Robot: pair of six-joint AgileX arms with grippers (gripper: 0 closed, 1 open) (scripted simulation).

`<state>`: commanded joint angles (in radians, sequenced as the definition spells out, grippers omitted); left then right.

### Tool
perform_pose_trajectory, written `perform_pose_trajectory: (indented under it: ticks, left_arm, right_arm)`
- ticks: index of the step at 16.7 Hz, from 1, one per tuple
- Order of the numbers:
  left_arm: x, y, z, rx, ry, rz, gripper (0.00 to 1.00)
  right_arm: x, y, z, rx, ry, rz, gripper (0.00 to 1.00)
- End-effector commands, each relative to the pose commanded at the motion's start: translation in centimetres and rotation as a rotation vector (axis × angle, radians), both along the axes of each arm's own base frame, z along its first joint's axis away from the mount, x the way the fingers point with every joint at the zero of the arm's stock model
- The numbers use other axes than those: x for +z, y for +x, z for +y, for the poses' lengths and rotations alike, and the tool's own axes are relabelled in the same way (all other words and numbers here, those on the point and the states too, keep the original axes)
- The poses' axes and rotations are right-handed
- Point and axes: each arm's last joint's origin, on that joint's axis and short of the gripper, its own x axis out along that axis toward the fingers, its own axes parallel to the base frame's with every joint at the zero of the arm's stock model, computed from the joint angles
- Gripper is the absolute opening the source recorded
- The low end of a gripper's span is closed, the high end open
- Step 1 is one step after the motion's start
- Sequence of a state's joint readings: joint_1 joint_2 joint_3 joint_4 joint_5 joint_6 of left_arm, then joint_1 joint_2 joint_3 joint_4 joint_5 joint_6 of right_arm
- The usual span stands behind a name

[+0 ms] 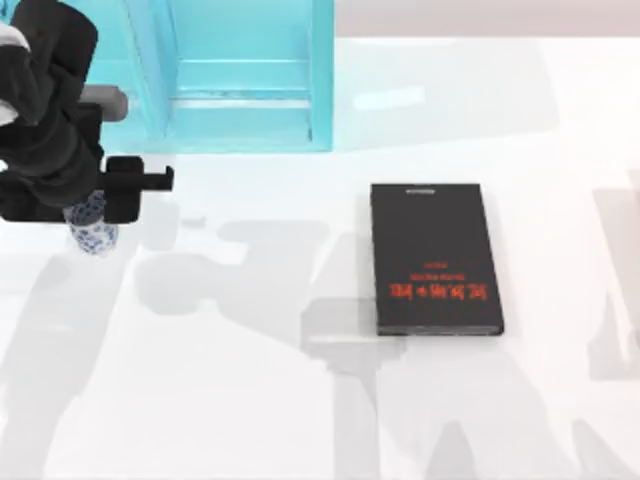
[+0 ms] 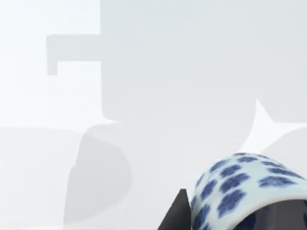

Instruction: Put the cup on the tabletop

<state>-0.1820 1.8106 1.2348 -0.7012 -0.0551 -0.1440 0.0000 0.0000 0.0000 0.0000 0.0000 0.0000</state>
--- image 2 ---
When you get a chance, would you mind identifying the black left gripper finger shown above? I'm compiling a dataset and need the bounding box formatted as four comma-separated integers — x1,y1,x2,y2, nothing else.
157,188,192,230

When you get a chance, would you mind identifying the white cup with blue spots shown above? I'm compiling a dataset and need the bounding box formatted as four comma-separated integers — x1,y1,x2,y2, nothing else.
189,152,307,230

